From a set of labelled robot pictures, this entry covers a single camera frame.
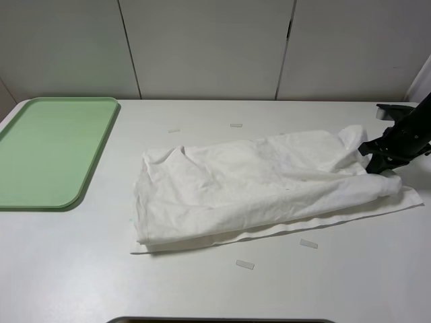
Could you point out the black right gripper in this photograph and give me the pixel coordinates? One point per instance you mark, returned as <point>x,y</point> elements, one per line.
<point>385,153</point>

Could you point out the white short sleeve shirt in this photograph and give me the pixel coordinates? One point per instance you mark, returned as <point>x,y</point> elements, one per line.
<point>197,197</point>

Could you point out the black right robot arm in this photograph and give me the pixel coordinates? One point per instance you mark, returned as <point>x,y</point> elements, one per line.
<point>401,143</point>

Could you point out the green plastic tray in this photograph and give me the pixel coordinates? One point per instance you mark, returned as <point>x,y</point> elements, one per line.
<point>50,149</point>

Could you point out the clear tape piece front right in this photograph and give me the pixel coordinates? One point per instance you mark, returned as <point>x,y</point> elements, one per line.
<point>308,244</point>

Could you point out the clear tape piece front centre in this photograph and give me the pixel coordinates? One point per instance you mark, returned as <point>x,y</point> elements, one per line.
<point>244,264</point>

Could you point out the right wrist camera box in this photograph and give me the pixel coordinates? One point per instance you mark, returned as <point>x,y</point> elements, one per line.
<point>392,112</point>

